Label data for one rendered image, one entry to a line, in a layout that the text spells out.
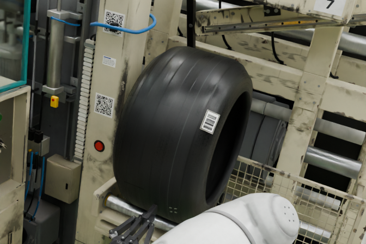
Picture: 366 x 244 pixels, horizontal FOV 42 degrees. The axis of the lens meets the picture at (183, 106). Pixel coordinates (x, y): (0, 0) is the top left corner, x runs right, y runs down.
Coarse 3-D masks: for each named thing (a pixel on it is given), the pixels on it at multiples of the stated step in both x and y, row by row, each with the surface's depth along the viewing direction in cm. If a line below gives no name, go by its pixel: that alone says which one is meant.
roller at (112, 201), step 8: (112, 200) 166; (120, 200) 166; (112, 208) 167; (120, 208) 165; (128, 208) 164; (136, 208) 164; (136, 216) 163; (160, 216) 162; (160, 224) 160; (168, 224) 159; (176, 224) 159
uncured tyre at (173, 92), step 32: (160, 64) 147; (192, 64) 146; (224, 64) 148; (128, 96) 146; (160, 96) 140; (192, 96) 138; (224, 96) 141; (128, 128) 141; (160, 128) 137; (192, 128) 135; (224, 128) 188; (128, 160) 142; (160, 160) 137; (192, 160) 136; (224, 160) 185; (128, 192) 149; (160, 192) 142; (192, 192) 140
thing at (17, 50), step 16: (0, 0) 137; (16, 0) 143; (0, 16) 139; (16, 16) 145; (0, 32) 140; (16, 32) 147; (0, 48) 142; (16, 48) 149; (0, 64) 145; (16, 64) 151; (0, 80) 147; (16, 80) 154
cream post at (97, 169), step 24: (120, 0) 151; (144, 0) 155; (144, 24) 160; (96, 48) 160; (120, 48) 156; (144, 48) 166; (96, 72) 162; (120, 72) 159; (120, 96) 161; (96, 120) 168; (96, 168) 174; (96, 240) 184
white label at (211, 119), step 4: (208, 112) 136; (212, 112) 136; (208, 116) 136; (212, 116) 136; (216, 116) 136; (204, 120) 135; (208, 120) 135; (212, 120) 136; (216, 120) 136; (204, 124) 135; (208, 124) 135; (212, 124) 135; (216, 124) 136; (200, 128) 135; (204, 128) 135; (208, 128) 135; (212, 128) 135; (212, 132) 135
